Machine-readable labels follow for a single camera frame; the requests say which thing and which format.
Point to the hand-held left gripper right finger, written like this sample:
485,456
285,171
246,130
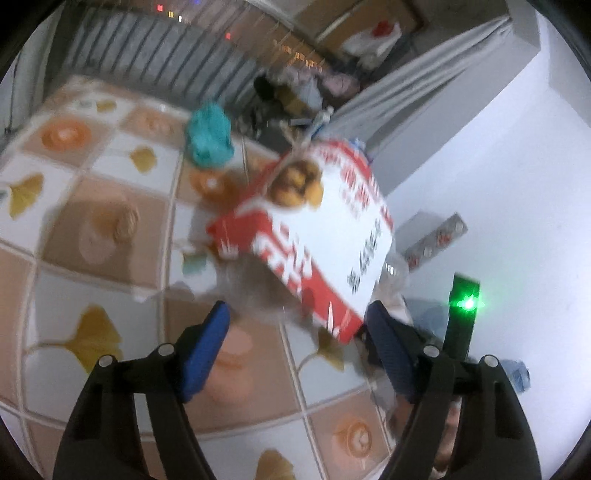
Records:
392,350

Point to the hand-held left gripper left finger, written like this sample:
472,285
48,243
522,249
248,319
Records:
205,350

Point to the clear plastic container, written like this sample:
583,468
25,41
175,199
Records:
258,286

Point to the red and white paper bag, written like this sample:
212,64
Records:
341,235

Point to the clear plastic packaging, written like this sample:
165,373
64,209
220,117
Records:
395,274

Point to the teal crumpled cloth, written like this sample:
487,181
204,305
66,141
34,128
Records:
208,136

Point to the grey curtain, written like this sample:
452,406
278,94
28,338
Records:
415,74

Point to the pile of clothes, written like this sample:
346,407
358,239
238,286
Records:
339,82

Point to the white hanging plastic bag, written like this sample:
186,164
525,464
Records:
371,39

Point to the metal balcony railing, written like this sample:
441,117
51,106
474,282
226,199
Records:
161,50

